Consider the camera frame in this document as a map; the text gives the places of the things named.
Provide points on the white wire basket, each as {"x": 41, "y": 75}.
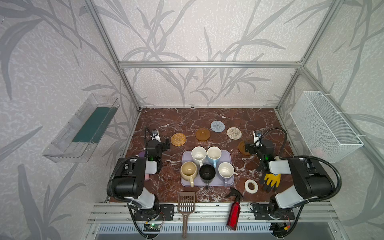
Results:
{"x": 322, "y": 125}

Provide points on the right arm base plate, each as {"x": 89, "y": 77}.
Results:
{"x": 265, "y": 212}

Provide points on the clear plastic wall shelf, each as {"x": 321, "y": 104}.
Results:
{"x": 62, "y": 149}

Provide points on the woven rattan coaster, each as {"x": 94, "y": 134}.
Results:
{"x": 178, "y": 139}

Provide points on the white rainbow rope coaster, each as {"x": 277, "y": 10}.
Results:
{"x": 234, "y": 133}

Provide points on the pink object in basket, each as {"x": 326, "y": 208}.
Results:
{"x": 319, "y": 152}

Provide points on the grey-blue felt coaster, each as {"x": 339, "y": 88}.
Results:
{"x": 218, "y": 126}

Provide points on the yellow black work glove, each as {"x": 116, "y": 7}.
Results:
{"x": 270, "y": 182}

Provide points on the purple small object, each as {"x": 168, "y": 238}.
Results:
{"x": 142, "y": 154}

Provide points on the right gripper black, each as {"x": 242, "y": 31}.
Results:
{"x": 252, "y": 149}

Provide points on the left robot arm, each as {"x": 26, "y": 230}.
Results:
{"x": 127, "y": 181}

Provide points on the white and blue mug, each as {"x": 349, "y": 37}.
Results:
{"x": 214, "y": 154}

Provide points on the white mug lilac handle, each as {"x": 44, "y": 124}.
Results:
{"x": 226, "y": 171}

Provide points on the beige ceramic mug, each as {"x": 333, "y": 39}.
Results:
{"x": 189, "y": 172}

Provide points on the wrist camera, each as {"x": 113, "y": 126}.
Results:
{"x": 257, "y": 135}
{"x": 155, "y": 135}

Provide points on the red spray bottle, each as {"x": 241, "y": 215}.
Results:
{"x": 235, "y": 209}

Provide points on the white tape roll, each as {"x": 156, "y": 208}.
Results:
{"x": 251, "y": 186}

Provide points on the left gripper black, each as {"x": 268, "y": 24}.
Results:
{"x": 162, "y": 146}

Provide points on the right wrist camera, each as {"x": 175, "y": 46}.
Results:
{"x": 257, "y": 135}

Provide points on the white speckled mug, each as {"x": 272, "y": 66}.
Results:
{"x": 199, "y": 155}

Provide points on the green sponge pad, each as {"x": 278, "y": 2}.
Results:
{"x": 94, "y": 128}

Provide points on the black mug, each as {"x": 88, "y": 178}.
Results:
{"x": 207, "y": 174}

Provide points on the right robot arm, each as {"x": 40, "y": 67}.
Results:
{"x": 314, "y": 179}

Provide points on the brown litter scoop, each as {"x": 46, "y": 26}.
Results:
{"x": 186, "y": 206}

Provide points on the brown wooden coaster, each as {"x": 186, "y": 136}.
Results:
{"x": 241, "y": 148}
{"x": 203, "y": 134}

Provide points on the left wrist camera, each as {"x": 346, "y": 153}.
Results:
{"x": 155, "y": 135}

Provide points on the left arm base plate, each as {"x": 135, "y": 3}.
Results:
{"x": 162, "y": 212}

